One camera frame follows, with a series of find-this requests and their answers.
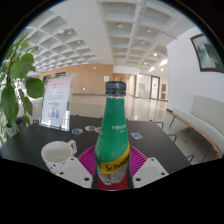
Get dark-framed glass door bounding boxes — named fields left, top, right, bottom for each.
left=150, top=75, right=161, bottom=101

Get potted green leafy plant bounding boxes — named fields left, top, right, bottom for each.
left=0, top=31, right=45, bottom=141

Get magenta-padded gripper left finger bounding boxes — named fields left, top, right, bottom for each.
left=54, top=144, right=101, bottom=190

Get small blue card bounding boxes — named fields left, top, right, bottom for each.
left=130, top=132, right=144, bottom=140

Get recessed ceiling lights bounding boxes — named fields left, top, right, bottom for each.
left=56, top=21, right=169, bottom=73

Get dark-framed landscape painting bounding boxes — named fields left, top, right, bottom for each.
left=189, top=33, right=224, bottom=74

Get long white bench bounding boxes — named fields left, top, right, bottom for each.
left=166, top=94, right=224, bottom=158

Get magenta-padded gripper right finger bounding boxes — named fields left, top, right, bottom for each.
left=127, top=145, right=170, bottom=190

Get white dotted mug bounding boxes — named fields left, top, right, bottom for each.
left=40, top=139, right=78, bottom=175

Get clear acrylic sign stand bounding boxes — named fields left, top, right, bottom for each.
left=38, top=73, right=77, bottom=132

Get green plastic drink bottle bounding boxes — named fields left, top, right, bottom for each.
left=94, top=80, right=132, bottom=186

